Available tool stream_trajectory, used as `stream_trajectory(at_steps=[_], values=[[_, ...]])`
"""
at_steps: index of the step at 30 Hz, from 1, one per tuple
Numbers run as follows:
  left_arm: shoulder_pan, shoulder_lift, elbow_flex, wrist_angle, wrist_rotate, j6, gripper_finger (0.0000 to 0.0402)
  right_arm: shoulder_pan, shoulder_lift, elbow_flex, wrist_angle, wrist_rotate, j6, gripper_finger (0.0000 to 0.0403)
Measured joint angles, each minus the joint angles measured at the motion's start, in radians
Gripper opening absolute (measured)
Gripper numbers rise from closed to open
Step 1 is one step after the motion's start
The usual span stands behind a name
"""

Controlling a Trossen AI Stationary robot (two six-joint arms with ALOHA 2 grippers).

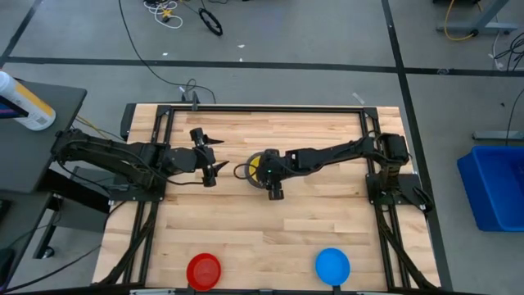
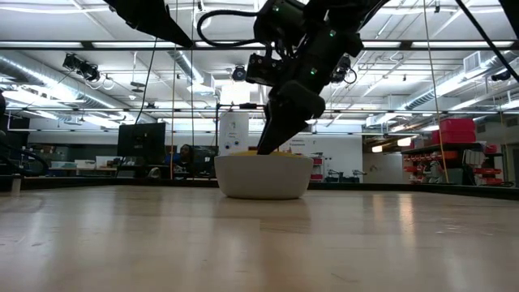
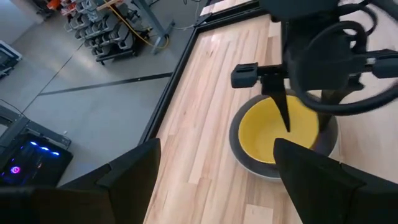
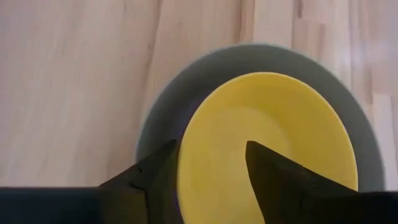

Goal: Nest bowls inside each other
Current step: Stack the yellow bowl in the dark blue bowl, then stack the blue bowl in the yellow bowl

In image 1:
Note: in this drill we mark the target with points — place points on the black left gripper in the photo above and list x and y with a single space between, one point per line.
196 160

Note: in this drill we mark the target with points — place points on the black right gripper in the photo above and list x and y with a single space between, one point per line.
272 176

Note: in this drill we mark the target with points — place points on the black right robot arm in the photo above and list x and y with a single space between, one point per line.
327 155

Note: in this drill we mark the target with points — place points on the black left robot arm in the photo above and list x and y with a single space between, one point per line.
123 157

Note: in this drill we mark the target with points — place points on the grey bowl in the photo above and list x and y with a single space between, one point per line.
250 178

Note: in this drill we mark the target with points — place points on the blue plate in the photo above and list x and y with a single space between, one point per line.
332 266

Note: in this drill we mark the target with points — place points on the red plate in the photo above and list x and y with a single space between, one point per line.
203 271

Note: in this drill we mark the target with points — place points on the black table base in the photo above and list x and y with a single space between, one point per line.
73 186

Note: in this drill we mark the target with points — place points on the dark grey side table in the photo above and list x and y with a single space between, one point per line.
32 155

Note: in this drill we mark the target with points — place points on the white bottle with yellow label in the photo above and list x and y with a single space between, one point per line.
28 106

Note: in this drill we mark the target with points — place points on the large blue plastic bin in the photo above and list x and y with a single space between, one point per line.
495 192

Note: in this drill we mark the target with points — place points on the grey metal floor foot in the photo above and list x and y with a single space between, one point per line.
497 135

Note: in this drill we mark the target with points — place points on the wooden desk with grey legs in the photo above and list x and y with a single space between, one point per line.
487 16

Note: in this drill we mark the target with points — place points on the black aluminium table frame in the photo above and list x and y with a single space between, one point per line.
266 109

